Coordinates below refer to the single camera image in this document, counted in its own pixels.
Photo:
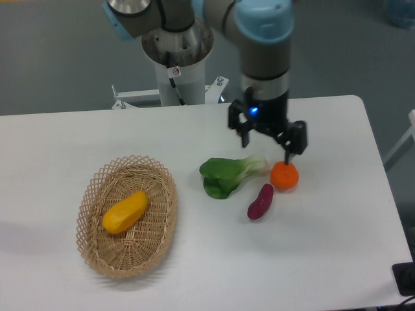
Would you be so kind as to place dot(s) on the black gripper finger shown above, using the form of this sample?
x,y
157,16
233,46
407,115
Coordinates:
x,y
293,139
239,121

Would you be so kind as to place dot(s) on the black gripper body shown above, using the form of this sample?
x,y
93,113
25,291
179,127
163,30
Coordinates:
x,y
268,117

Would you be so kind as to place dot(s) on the yellow mango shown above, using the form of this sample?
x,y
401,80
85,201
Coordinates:
x,y
125,213

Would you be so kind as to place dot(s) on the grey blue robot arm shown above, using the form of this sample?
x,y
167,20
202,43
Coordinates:
x,y
261,30

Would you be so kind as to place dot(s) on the woven wicker basket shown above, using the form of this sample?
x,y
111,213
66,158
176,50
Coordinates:
x,y
143,245

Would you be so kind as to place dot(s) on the orange tangerine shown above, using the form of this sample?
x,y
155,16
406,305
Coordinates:
x,y
284,176

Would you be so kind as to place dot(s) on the green bok choy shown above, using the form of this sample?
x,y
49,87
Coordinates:
x,y
222,176

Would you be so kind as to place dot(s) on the purple sweet potato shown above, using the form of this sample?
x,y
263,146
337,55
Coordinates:
x,y
262,203

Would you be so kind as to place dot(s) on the white furniture leg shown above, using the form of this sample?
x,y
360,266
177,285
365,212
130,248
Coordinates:
x,y
403,144

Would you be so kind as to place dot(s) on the blue object in corner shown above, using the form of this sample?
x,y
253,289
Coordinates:
x,y
400,13

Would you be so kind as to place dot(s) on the black device at table edge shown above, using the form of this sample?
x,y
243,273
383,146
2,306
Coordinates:
x,y
404,277

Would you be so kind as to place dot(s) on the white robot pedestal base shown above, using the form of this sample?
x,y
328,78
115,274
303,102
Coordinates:
x,y
179,60

